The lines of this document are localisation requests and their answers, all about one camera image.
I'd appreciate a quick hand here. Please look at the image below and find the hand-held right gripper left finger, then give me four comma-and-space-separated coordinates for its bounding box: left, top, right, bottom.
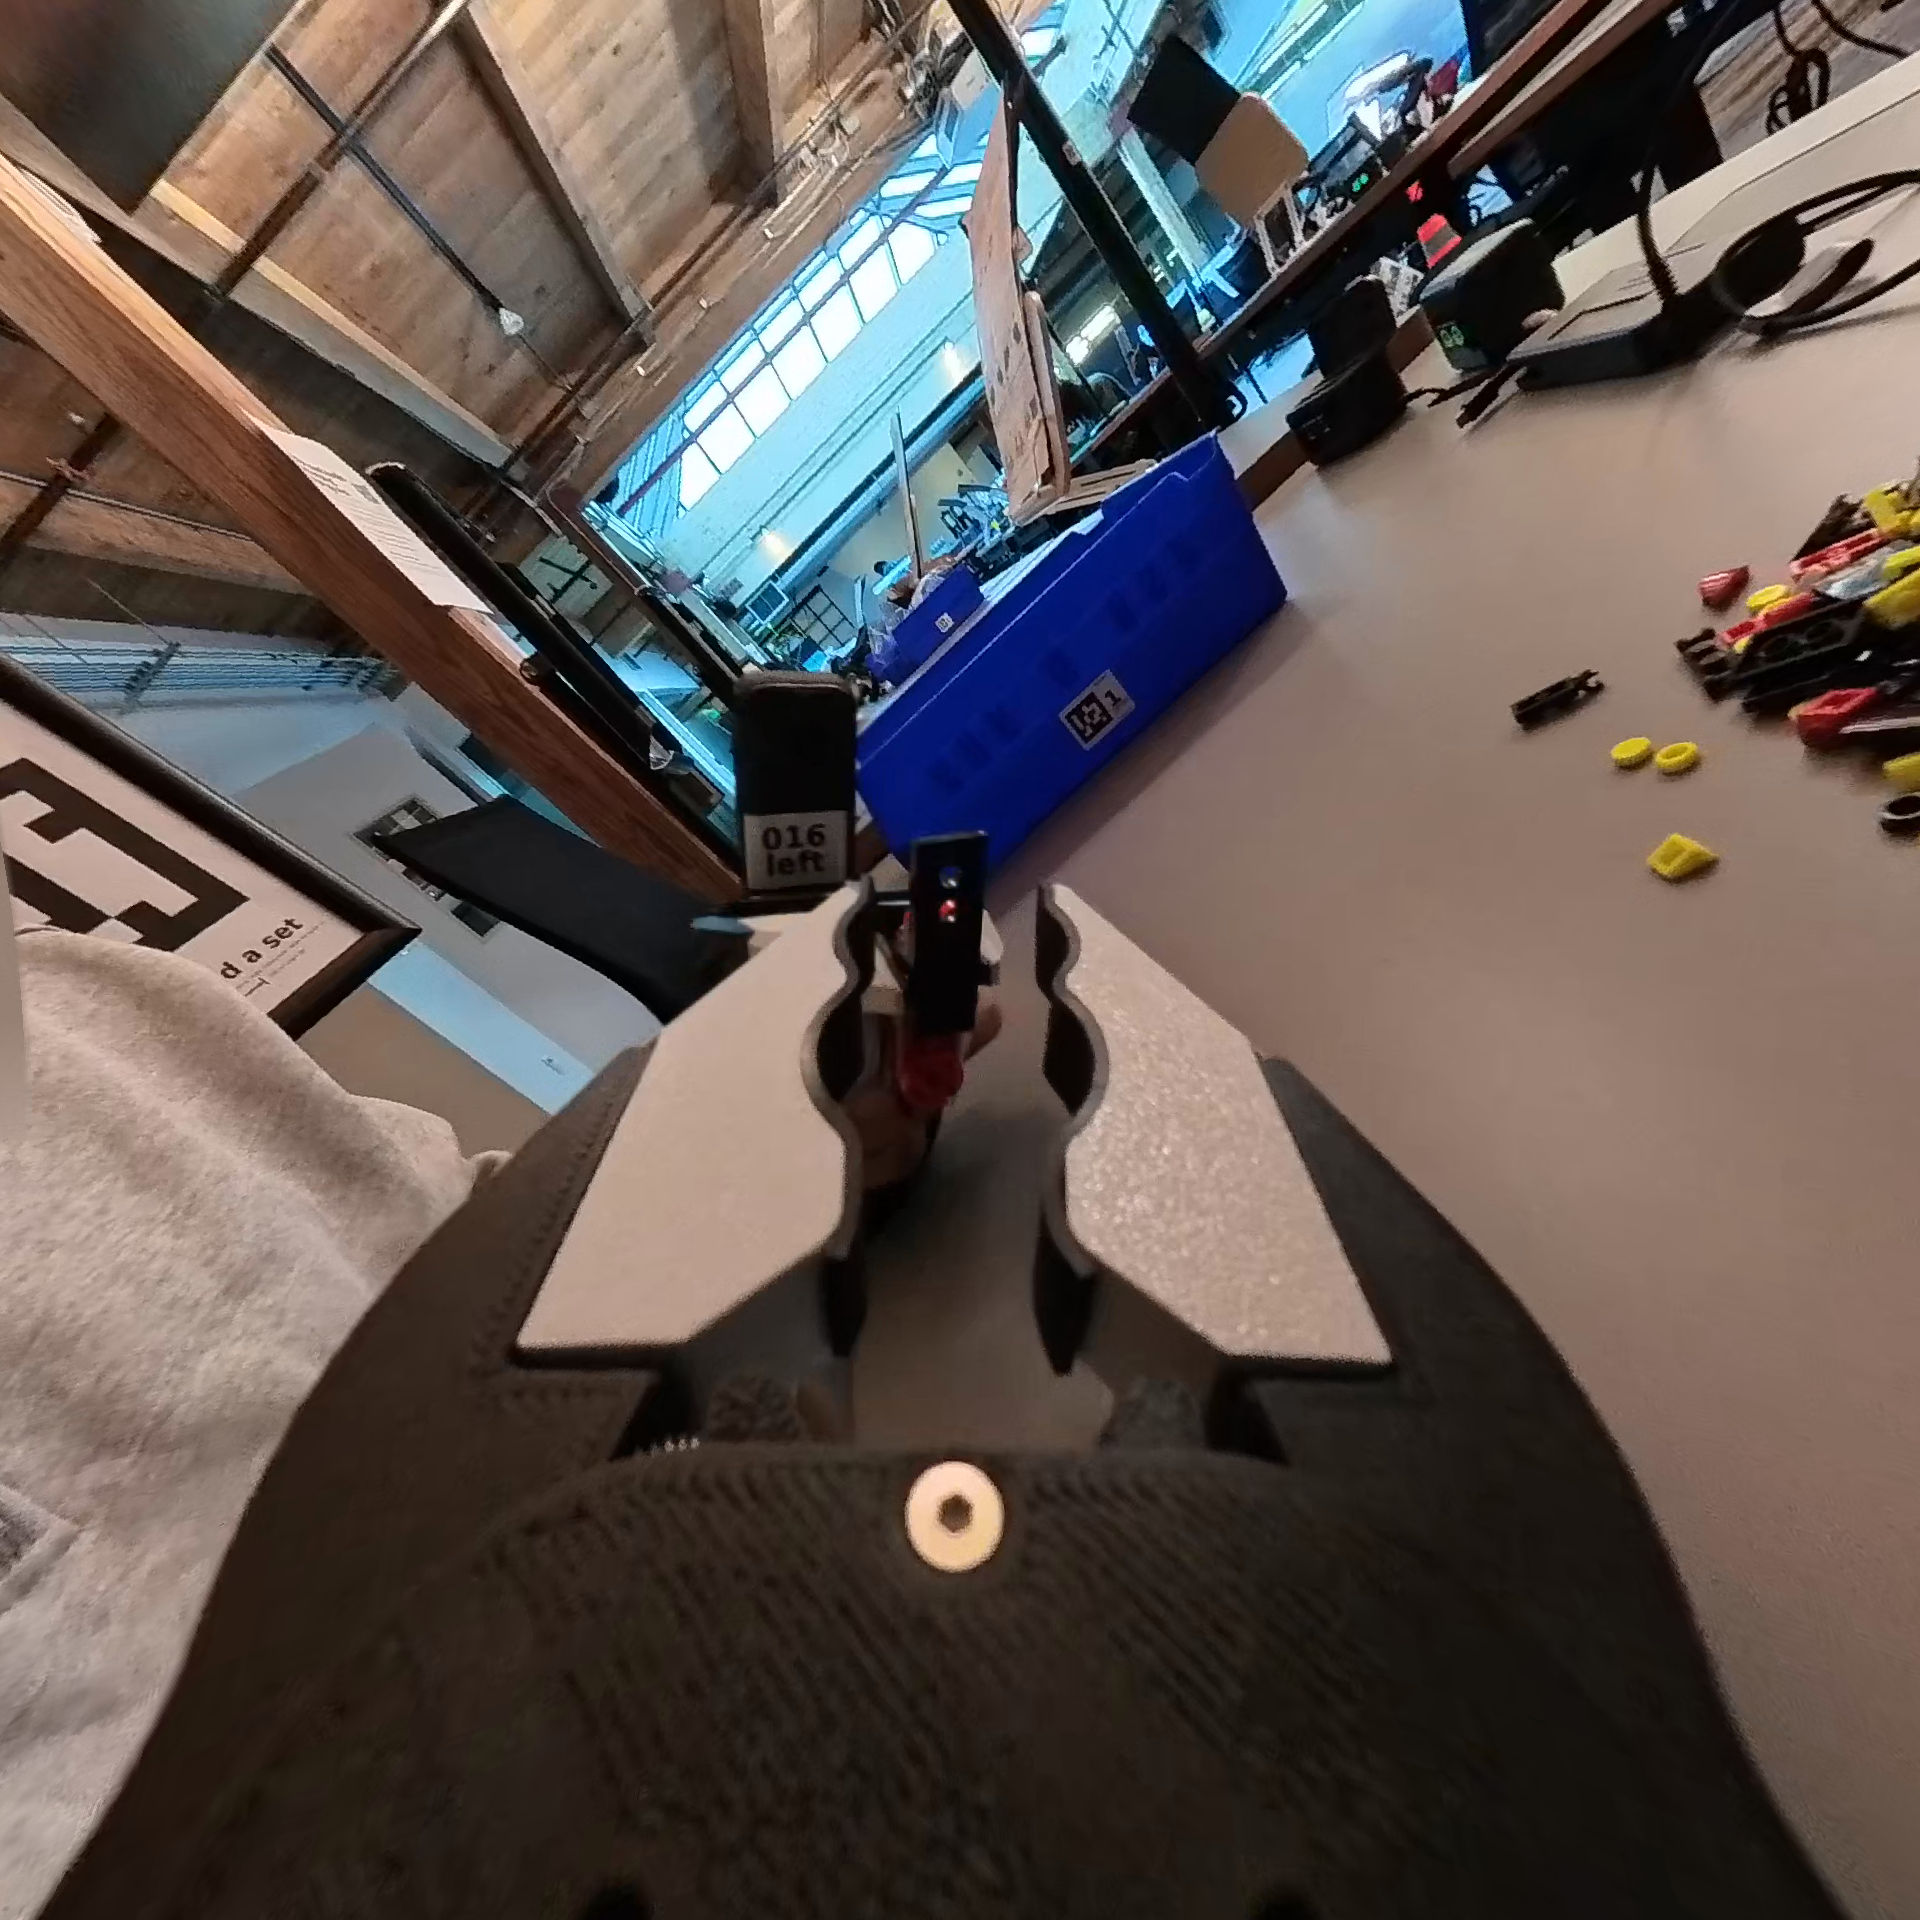
512, 880, 880, 1404

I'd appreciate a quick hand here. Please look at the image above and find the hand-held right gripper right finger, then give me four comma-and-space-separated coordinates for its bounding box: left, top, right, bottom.
1030, 881, 1397, 1404

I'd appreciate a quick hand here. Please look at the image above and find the black and red lego assembly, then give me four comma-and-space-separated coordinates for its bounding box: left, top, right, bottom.
878, 829, 1004, 1103

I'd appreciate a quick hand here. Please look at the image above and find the pile of lego pieces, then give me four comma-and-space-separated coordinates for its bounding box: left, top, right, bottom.
1670, 471, 1920, 752

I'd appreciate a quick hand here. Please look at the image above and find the person's left hand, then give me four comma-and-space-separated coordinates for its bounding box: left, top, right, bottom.
864, 1008, 1004, 1205

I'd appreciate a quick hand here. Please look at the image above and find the small blue plastic bin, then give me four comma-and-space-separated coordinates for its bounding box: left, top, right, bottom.
867, 563, 998, 677

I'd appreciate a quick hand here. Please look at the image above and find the large blue plastic bin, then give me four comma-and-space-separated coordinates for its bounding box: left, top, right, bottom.
855, 432, 1290, 875

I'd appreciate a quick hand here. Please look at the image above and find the white paper sheet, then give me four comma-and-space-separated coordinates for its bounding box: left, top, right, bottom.
263, 422, 488, 615

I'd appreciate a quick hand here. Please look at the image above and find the white framed marker sign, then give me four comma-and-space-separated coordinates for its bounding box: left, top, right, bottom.
0, 656, 422, 1038

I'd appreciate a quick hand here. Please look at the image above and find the black metal pole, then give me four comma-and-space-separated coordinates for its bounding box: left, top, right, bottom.
943, 0, 1248, 436

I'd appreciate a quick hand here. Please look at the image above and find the wooden beam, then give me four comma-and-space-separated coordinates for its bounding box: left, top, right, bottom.
0, 158, 747, 905

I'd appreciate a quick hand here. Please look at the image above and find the black box device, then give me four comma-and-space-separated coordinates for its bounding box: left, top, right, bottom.
1287, 276, 1413, 463

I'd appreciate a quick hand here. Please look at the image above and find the black box with green label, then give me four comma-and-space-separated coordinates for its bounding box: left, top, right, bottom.
1418, 221, 1560, 374

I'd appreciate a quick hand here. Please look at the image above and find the dark flat device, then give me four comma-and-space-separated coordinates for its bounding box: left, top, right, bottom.
1506, 292, 1728, 388

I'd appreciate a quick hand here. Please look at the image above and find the dark flat panel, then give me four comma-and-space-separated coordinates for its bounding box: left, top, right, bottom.
0, 0, 302, 213

